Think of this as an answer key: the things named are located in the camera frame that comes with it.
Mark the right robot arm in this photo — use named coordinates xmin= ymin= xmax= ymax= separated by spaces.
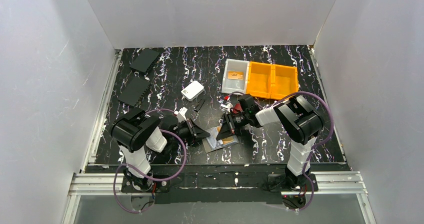
xmin=216 ymin=92 xmax=325 ymax=178

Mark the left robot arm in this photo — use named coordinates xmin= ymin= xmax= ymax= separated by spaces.
xmin=109 ymin=108 xmax=210 ymax=192

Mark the red card holder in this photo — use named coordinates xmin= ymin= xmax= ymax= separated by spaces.
xmin=230 ymin=103 xmax=243 ymax=114

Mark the black comb piece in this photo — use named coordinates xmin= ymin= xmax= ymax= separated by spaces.
xmin=194 ymin=98 xmax=205 ymax=113

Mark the white box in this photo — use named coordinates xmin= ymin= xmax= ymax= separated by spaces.
xmin=181 ymin=81 xmax=205 ymax=101

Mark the black base bar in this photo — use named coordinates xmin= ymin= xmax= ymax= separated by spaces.
xmin=120 ymin=162 xmax=327 ymax=205

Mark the white plastic bin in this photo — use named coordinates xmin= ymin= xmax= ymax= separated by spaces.
xmin=221 ymin=59 xmax=250 ymax=94

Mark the orange plastic bin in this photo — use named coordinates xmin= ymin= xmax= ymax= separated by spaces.
xmin=270 ymin=65 xmax=299 ymax=100
xmin=246 ymin=61 xmax=273 ymax=99

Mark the black ridged block near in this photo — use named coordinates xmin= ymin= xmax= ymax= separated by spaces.
xmin=118 ymin=77 xmax=151 ymax=107

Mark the black ridged block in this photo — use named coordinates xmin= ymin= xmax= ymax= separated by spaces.
xmin=130 ymin=49 xmax=160 ymax=74
xmin=118 ymin=77 xmax=151 ymax=107

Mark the black ridged block far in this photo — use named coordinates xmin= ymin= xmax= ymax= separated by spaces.
xmin=130 ymin=49 xmax=160 ymax=74

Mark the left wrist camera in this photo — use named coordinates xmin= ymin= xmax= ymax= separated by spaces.
xmin=173 ymin=107 xmax=187 ymax=123

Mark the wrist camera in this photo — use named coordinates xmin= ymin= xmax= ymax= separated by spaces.
xmin=221 ymin=95 xmax=234 ymax=112
xmin=173 ymin=107 xmax=187 ymax=123

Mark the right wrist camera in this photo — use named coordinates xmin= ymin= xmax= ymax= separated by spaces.
xmin=221 ymin=95 xmax=234 ymax=112

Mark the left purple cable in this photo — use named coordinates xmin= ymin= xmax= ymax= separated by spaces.
xmin=113 ymin=108 xmax=188 ymax=214

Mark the purple cable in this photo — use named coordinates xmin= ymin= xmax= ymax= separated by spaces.
xmin=224 ymin=91 xmax=335 ymax=211
xmin=113 ymin=108 xmax=188 ymax=214

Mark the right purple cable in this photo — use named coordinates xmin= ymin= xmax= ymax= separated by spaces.
xmin=224 ymin=91 xmax=335 ymax=211

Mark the aluminium frame rail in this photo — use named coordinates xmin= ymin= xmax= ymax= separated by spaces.
xmin=61 ymin=50 xmax=123 ymax=223

